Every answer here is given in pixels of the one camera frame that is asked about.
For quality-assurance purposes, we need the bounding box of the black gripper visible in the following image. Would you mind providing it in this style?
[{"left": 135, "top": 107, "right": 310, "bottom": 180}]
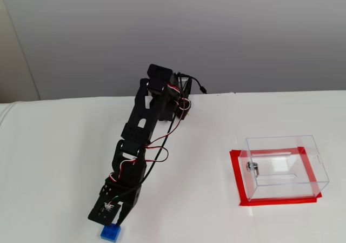
[{"left": 98, "top": 182, "right": 142, "bottom": 225}]

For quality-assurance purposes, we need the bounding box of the blue lego brick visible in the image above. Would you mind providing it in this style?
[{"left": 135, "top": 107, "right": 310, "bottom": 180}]
[{"left": 99, "top": 223, "right": 123, "bottom": 241}]

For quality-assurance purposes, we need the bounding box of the transparent plastic box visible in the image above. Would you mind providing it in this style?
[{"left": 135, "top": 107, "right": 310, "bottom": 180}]
[{"left": 241, "top": 135, "right": 330, "bottom": 202}]

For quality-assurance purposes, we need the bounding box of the silver metal lock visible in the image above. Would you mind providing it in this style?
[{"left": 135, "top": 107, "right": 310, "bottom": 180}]
[{"left": 245, "top": 161, "right": 261, "bottom": 178}]

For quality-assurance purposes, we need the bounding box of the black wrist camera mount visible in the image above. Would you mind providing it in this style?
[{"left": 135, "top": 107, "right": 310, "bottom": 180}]
[{"left": 88, "top": 195, "right": 122, "bottom": 226}]

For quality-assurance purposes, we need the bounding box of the black camera cable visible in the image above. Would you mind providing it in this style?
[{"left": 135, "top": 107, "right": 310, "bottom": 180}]
[{"left": 116, "top": 118, "right": 176, "bottom": 200}]

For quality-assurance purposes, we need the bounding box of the black cable with plug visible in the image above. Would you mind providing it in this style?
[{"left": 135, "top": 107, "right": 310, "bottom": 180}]
[{"left": 175, "top": 72, "right": 208, "bottom": 94}]

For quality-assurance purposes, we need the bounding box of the red tape frame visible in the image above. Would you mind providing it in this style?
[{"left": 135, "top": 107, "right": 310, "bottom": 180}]
[{"left": 229, "top": 147, "right": 323, "bottom": 207}]

